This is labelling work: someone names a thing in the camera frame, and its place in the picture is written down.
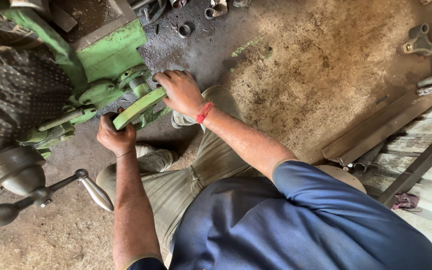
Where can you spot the person's right hand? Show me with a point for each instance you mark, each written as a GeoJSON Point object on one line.
{"type": "Point", "coordinates": [182, 93]}

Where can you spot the person's left hand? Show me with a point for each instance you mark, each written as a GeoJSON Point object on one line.
{"type": "Point", "coordinates": [115, 138]}

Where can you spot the person's right fingers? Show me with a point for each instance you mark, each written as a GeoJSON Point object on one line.
{"type": "Point", "coordinates": [169, 77]}

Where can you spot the green lathe handwheel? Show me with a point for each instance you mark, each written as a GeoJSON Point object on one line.
{"type": "Point", "coordinates": [138, 108]}

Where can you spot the person's grey shoe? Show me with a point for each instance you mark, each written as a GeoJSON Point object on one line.
{"type": "Point", "coordinates": [152, 150]}
{"type": "Point", "coordinates": [180, 119]}

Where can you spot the red wrist thread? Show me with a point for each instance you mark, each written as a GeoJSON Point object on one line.
{"type": "Point", "coordinates": [204, 112]}

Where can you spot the green lathe machine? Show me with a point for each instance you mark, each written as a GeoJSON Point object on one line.
{"type": "Point", "coordinates": [103, 56]}

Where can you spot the dark lathe gear parts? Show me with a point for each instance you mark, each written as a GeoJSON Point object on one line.
{"type": "Point", "coordinates": [150, 9]}

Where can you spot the bent metal scrap piece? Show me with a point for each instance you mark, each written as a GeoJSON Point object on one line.
{"type": "Point", "coordinates": [219, 6]}

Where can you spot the person's khaki trousers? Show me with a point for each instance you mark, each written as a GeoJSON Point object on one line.
{"type": "Point", "coordinates": [178, 187]}

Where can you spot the dark dotted cloth cover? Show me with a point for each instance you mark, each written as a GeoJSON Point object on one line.
{"type": "Point", "coordinates": [17, 86]}

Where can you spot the person's blue shirt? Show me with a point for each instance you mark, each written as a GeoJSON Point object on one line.
{"type": "Point", "coordinates": [294, 225]}

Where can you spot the round beige metal disc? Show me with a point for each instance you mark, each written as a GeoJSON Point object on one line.
{"type": "Point", "coordinates": [345, 178]}

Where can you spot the dark steel pipe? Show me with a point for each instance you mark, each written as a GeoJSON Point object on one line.
{"type": "Point", "coordinates": [368, 157]}

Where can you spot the long rusty angle iron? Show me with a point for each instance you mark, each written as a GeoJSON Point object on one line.
{"type": "Point", "coordinates": [377, 129]}

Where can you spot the long dark steel bar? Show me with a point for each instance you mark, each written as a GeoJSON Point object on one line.
{"type": "Point", "coordinates": [414, 168]}

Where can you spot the purple rag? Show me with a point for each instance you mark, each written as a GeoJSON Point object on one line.
{"type": "Point", "coordinates": [405, 201]}

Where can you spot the grey cast metal bracket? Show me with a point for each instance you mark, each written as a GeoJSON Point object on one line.
{"type": "Point", "coordinates": [420, 43]}

